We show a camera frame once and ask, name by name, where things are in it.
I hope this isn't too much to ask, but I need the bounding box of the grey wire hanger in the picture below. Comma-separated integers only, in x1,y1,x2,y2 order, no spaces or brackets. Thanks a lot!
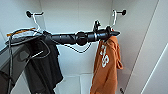
18,39,52,63

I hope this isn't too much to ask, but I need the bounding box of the orange hooded garment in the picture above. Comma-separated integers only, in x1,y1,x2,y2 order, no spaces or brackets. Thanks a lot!
89,34,124,94

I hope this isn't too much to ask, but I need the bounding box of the black garment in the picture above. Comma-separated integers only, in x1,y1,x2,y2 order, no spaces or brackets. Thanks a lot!
23,38,64,94

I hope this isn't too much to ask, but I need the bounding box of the orange hanger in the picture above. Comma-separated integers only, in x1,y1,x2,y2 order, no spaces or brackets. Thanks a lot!
6,28,38,38

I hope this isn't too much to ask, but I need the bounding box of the white plastic hanger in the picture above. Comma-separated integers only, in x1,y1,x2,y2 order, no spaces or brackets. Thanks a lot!
111,9,118,30
7,13,46,38

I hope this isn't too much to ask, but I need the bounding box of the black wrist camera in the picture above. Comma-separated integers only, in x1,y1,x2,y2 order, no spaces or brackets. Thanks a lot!
93,19,102,32

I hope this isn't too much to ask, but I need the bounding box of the tall white wardrobe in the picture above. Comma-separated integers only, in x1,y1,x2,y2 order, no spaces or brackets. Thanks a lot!
0,0,168,94

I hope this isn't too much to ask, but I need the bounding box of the black rail bracket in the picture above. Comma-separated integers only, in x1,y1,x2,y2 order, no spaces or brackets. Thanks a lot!
114,9,128,17
25,10,44,18

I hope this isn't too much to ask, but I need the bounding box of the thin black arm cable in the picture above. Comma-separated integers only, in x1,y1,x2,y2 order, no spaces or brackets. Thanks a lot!
6,34,93,94

